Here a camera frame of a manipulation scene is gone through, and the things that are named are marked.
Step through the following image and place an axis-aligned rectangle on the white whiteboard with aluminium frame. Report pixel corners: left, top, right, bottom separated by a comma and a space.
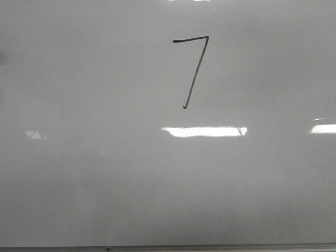
1, 1, 335, 247

